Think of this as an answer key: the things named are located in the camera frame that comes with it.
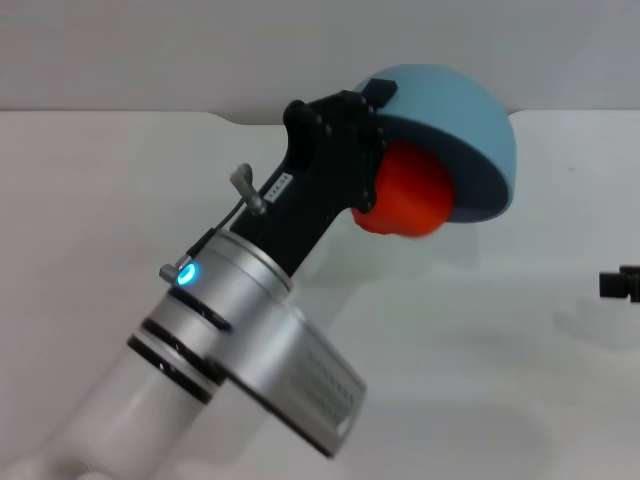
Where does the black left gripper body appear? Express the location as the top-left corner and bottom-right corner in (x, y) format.
(233, 89), (387, 277)

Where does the blue bowl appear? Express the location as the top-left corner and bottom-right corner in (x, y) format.
(349, 62), (518, 224)

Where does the orange fruit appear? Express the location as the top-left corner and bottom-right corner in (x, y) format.
(349, 139), (456, 239)

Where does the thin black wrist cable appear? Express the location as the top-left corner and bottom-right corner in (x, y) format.
(158, 162), (267, 289)

